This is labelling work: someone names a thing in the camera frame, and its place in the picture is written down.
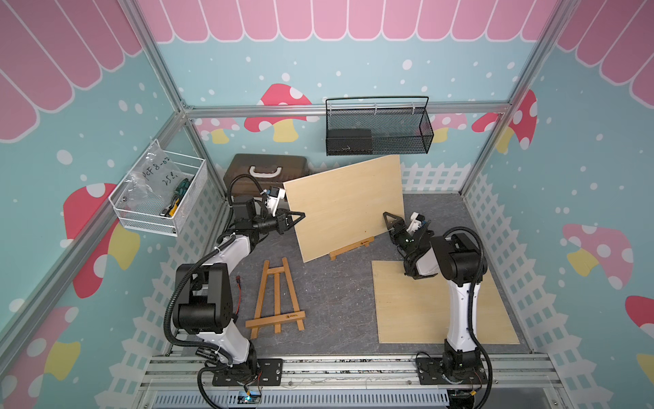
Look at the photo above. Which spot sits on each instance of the black box in basket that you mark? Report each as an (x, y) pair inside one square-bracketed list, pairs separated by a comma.
[(340, 142)]

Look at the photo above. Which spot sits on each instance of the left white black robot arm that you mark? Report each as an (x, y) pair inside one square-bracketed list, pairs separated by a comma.
[(200, 312)]

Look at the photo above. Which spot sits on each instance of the black mounting plate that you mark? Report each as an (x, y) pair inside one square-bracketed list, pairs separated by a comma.
[(431, 371), (266, 372)]

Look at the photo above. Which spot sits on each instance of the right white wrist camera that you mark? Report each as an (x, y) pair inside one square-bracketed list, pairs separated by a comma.
[(416, 222)]

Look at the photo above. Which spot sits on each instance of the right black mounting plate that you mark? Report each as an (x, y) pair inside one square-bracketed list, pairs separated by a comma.
[(431, 371)]

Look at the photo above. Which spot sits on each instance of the clear plastic labelled bag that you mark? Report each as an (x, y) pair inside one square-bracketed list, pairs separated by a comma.
[(153, 179)]

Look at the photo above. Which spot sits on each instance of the black mesh wall basket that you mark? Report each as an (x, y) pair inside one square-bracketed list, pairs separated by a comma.
[(399, 124)]

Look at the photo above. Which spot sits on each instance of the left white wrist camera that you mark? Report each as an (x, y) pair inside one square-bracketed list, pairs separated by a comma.
[(272, 198)]

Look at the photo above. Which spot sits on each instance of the wooden easel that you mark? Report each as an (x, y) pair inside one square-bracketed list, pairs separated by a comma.
[(348, 248), (277, 303)]

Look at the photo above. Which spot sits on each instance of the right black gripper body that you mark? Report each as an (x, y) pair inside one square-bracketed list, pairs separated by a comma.
[(401, 244)]

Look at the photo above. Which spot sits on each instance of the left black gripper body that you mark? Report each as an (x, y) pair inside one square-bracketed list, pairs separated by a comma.
[(266, 223)]

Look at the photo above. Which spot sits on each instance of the white wire wall basket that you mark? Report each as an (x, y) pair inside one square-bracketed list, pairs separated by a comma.
[(145, 218)]

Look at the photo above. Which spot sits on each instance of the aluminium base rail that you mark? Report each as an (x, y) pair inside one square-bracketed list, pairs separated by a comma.
[(394, 381)]

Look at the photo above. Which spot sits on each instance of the plywood board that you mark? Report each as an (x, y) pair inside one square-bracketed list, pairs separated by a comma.
[(345, 205), (417, 311)]

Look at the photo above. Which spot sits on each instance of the brown lid storage box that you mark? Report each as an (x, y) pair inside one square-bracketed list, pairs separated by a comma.
[(269, 170)]

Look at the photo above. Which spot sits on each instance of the green circuit board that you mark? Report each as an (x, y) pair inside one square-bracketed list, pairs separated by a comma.
[(248, 396)]

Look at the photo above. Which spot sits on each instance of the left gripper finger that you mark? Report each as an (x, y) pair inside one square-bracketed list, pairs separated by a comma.
[(288, 226), (294, 217)]

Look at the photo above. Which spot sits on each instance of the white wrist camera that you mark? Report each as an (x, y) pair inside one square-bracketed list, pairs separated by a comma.
[(272, 198), (416, 222)]

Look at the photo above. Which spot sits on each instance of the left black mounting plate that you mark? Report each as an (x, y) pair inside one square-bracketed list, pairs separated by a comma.
[(266, 372)]

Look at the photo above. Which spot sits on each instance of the green yellow screwdriver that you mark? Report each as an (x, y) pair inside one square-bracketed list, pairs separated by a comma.
[(178, 195)]

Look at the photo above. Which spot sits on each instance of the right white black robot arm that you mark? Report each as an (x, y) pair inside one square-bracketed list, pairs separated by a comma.
[(458, 256)]

